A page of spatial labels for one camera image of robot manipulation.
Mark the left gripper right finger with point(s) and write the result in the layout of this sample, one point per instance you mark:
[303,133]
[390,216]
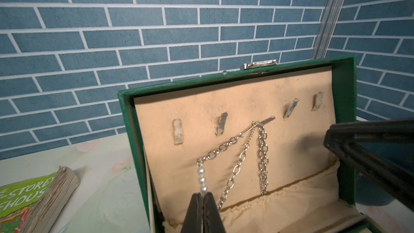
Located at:
[212,222]

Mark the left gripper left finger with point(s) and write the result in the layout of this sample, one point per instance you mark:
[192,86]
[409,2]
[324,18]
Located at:
[193,221]

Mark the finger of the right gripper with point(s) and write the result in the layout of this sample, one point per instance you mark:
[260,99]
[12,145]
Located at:
[382,151]

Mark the green jewelry box beige lining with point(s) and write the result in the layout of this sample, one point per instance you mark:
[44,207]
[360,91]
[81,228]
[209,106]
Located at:
[254,139]

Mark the teal tray of small items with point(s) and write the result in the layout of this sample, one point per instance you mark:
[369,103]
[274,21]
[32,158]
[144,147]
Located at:
[368,193]

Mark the green treehouse paperback book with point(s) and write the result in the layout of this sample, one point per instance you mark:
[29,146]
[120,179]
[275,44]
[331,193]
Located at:
[33,205]

